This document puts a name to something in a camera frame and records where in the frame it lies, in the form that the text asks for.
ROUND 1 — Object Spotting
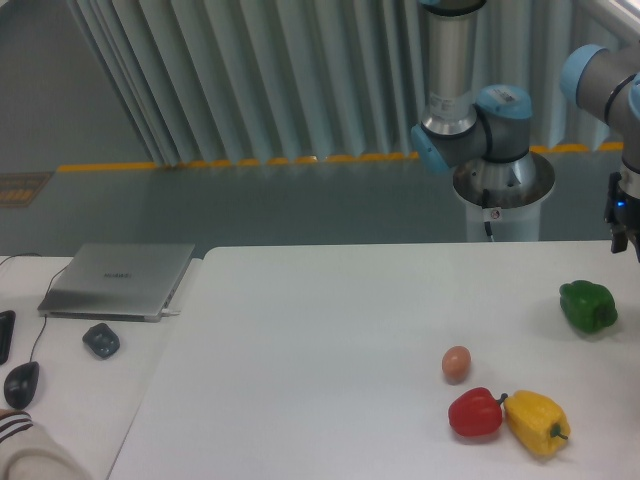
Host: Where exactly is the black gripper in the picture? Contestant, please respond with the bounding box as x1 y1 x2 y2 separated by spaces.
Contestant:
604 169 640 261

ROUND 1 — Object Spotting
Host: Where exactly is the red bell pepper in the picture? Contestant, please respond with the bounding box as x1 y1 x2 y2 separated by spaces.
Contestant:
448 387 508 438

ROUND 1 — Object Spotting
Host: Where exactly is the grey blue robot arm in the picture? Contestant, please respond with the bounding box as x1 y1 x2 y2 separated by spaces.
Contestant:
411 1 639 253

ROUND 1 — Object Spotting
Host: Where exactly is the beige striped sleeve forearm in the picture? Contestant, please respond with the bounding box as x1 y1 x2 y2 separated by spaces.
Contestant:
1 409 91 479

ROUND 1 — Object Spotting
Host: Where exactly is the green bell pepper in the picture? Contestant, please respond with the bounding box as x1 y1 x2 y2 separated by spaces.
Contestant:
559 280 618 334

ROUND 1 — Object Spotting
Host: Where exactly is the yellow bell pepper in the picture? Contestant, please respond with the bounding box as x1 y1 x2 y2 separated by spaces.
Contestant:
503 390 571 457

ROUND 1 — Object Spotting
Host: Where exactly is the brown egg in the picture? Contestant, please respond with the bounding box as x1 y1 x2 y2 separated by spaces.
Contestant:
441 346 471 383

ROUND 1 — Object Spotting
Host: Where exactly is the silver closed laptop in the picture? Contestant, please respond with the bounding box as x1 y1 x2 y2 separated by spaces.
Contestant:
38 243 195 322

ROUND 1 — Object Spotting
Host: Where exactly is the small dark grey tray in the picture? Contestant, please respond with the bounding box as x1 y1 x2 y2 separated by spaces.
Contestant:
82 323 121 360

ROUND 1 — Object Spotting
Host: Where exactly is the black computer mouse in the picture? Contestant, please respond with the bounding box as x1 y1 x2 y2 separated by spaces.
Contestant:
3 361 40 410

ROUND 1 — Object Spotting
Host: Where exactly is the black keyboard edge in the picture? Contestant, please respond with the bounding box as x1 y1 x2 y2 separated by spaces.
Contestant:
0 310 16 365

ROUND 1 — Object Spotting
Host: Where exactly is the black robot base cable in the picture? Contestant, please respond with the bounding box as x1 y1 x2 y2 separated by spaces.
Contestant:
481 188 497 244

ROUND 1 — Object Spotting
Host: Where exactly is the black mouse cable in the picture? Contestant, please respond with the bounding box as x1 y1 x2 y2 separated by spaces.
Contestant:
0 252 76 365

